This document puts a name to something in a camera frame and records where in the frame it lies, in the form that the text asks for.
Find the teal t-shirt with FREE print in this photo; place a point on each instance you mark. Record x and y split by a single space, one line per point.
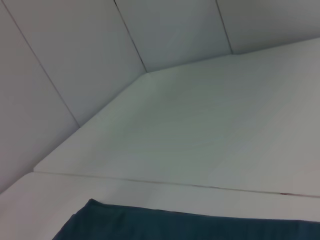
187 222

